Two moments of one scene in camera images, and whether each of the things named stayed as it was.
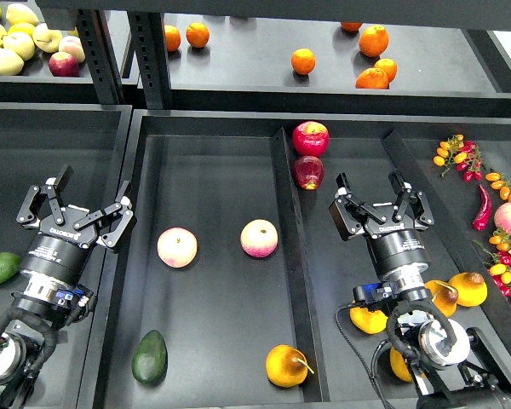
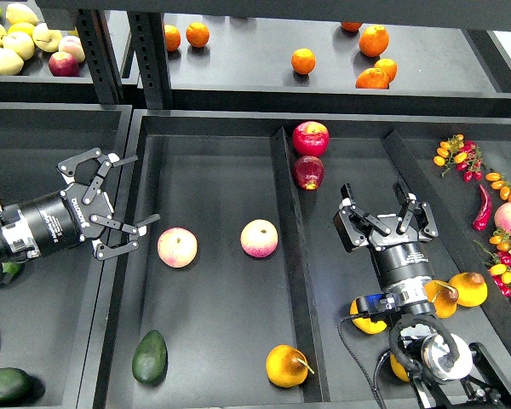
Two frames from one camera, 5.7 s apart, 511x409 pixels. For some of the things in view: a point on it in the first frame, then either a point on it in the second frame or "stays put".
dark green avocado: (150, 358) stays put
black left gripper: (59, 248) -> (38, 227)
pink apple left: (177, 247) stays put
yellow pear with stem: (287, 366) stays put
